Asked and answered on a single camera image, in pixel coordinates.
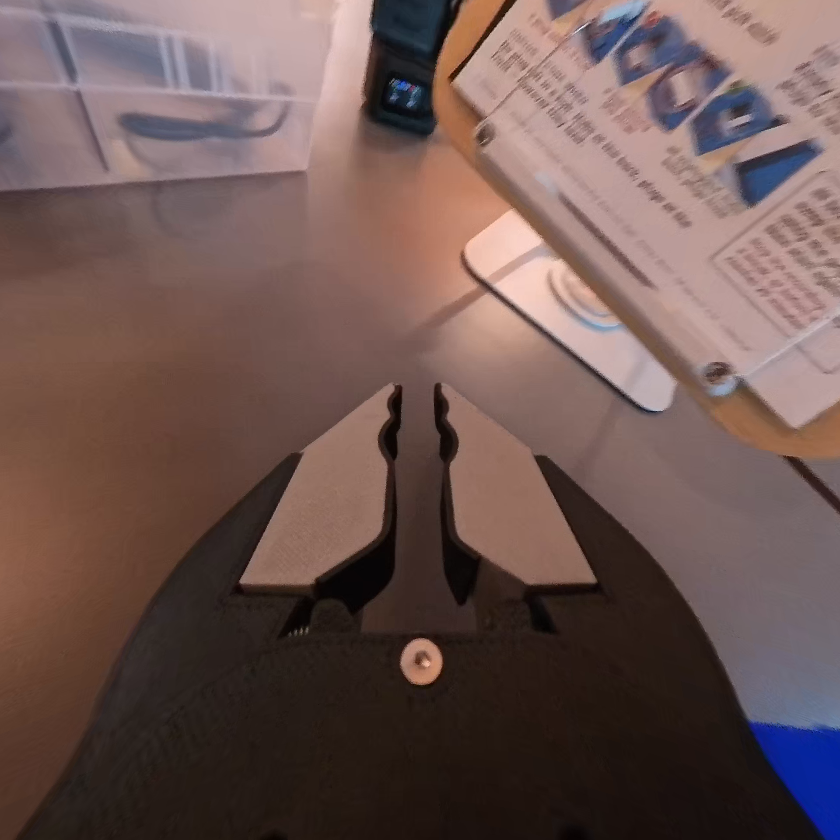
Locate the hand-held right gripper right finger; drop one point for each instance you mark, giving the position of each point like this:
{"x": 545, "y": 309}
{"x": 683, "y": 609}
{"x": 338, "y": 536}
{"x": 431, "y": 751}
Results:
{"x": 518, "y": 518}

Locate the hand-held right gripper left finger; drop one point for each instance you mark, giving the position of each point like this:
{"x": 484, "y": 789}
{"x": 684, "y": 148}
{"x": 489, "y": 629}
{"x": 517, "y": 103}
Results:
{"x": 321, "y": 518}

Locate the clear plastic box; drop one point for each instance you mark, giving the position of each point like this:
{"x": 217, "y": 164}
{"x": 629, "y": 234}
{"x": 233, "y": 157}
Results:
{"x": 197, "y": 164}

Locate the blue bin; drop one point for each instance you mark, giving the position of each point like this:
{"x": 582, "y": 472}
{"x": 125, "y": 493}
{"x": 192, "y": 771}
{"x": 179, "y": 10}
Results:
{"x": 807, "y": 781}

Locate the white stand base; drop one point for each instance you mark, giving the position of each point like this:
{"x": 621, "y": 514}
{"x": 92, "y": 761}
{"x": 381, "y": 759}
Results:
{"x": 518, "y": 275}

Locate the white sheet holder bar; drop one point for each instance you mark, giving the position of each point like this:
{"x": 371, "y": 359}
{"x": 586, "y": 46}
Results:
{"x": 590, "y": 262}

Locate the instruction sheet on wooden stand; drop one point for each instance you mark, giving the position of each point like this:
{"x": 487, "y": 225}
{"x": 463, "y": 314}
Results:
{"x": 459, "y": 124}

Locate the small black display device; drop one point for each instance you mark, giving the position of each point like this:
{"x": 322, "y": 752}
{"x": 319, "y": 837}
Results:
{"x": 407, "y": 72}

